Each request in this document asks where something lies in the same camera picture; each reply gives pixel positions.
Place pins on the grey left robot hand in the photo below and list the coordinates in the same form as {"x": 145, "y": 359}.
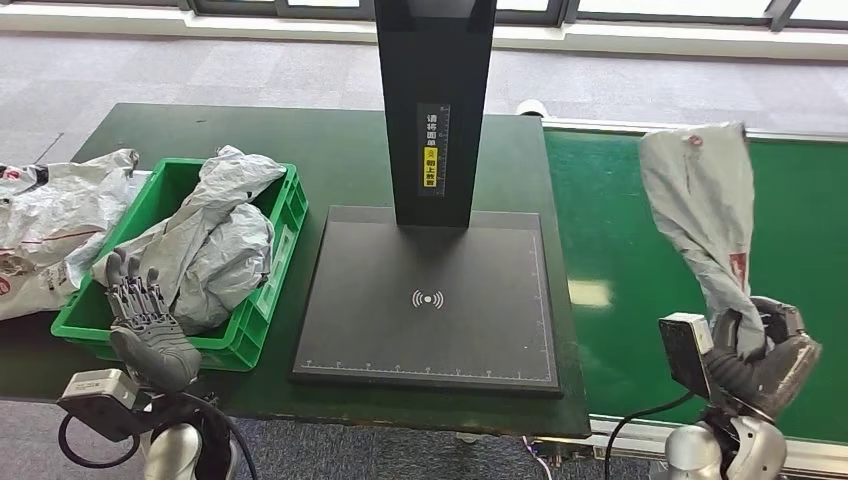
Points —
{"x": 156, "y": 351}

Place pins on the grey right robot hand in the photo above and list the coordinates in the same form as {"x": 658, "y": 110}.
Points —
{"x": 792, "y": 371}

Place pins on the grey parcel bag red print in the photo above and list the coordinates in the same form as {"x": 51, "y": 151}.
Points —
{"x": 702, "y": 212}

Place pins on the long grey parcel bag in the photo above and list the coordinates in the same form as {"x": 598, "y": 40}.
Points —
{"x": 225, "y": 179}

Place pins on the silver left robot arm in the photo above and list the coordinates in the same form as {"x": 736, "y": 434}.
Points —
{"x": 172, "y": 454}

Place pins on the green conveyor belt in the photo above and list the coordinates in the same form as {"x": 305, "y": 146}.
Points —
{"x": 616, "y": 199}

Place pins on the black inbound scanner machine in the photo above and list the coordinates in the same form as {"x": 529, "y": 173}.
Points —
{"x": 424, "y": 331}

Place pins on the white conveyor end roller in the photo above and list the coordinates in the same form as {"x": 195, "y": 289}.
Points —
{"x": 531, "y": 108}

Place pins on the green plastic crate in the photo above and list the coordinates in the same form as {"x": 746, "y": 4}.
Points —
{"x": 232, "y": 351}

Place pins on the white courier bag brown stains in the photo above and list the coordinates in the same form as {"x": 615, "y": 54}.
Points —
{"x": 40, "y": 291}

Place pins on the white crumpled courier bag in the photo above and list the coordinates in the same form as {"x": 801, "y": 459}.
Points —
{"x": 66, "y": 205}

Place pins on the dark green table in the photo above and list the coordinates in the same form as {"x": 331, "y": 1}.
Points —
{"x": 298, "y": 146}

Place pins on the white table foot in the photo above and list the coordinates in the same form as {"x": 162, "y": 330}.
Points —
{"x": 469, "y": 436}

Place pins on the black yellow scanner label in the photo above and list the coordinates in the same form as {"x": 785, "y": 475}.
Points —
{"x": 433, "y": 152}

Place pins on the white window sill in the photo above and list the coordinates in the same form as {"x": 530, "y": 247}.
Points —
{"x": 596, "y": 43}

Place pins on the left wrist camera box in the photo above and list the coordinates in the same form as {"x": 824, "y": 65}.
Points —
{"x": 99, "y": 404}

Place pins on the dark window frame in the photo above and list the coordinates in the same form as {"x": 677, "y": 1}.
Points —
{"x": 278, "y": 10}

